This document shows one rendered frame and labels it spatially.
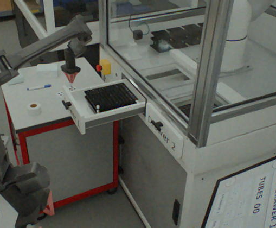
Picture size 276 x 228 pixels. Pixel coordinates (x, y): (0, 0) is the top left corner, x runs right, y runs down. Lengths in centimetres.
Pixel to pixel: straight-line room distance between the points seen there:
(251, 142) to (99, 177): 104
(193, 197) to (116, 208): 87
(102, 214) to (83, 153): 47
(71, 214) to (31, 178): 148
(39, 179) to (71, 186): 131
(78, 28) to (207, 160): 74
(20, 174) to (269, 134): 109
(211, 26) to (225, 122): 41
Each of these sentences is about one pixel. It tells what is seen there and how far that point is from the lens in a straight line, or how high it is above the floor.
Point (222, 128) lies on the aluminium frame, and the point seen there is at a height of 101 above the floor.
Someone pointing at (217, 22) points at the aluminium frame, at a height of 145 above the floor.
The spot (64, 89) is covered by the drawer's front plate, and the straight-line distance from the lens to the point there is 175.
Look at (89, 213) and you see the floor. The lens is 237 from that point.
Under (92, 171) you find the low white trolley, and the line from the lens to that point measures 220.
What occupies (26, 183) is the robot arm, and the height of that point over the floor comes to 119.
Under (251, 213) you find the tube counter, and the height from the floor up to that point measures 110.
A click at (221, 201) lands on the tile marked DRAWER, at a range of 116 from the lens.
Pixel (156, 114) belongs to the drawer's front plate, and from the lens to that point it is 158.
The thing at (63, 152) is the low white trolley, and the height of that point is 51.
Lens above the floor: 185
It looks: 32 degrees down
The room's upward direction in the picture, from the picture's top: 1 degrees clockwise
